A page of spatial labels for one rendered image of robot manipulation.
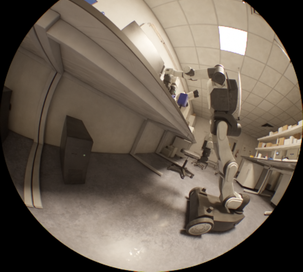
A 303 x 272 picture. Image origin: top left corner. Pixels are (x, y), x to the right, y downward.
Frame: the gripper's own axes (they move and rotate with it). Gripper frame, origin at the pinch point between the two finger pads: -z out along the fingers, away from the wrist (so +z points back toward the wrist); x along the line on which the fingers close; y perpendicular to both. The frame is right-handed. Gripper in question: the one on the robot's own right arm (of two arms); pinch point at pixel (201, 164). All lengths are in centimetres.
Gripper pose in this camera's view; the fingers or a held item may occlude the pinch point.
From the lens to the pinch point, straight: 104.3
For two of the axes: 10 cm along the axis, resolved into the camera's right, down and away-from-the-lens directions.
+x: -7.9, -2.5, 5.6
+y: -5.1, -2.4, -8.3
